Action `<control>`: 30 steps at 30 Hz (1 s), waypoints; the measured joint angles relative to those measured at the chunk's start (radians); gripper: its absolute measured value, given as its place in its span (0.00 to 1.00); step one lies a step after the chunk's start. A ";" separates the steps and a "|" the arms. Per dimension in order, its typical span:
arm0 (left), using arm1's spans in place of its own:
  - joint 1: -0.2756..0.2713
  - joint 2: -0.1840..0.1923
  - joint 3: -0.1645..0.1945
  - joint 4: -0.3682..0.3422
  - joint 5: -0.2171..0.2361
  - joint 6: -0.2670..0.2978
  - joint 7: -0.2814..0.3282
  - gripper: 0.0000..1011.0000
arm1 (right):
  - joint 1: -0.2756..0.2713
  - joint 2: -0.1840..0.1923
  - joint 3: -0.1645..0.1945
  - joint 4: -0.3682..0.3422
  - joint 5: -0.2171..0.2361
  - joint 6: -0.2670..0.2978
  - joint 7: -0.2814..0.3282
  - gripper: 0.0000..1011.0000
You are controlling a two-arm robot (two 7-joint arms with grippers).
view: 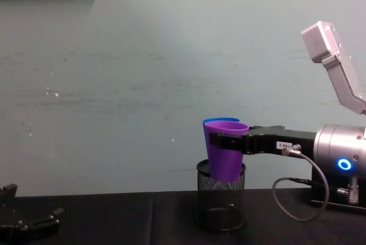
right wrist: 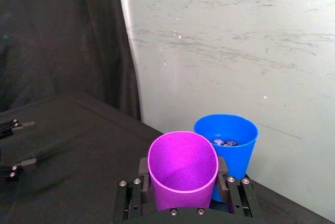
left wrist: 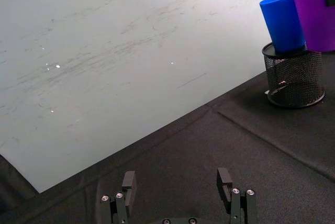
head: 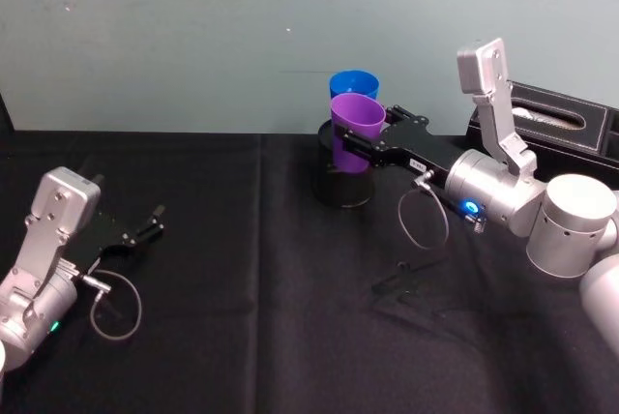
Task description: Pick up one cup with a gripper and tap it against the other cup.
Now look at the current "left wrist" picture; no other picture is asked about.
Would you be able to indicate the black table cloth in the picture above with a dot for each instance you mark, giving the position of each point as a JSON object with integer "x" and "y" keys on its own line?
{"x": 209, "y": 156}

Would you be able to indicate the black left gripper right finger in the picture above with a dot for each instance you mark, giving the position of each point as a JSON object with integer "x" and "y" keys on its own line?
{"x": 235, "y": 203}

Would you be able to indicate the blue plastic cup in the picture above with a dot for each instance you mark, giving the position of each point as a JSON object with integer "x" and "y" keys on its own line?
{"x": 284, "y": 20}

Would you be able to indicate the purple plastic cup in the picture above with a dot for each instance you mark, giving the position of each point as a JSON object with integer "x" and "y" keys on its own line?
{"x": 316, "y": 14}

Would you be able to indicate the black mesh pen holder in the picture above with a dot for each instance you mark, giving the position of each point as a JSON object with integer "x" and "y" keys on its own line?
{"x": 295, "y": 77}

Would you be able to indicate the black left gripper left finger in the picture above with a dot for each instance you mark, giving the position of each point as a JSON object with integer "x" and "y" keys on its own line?
{"x": 123, "y": 203}

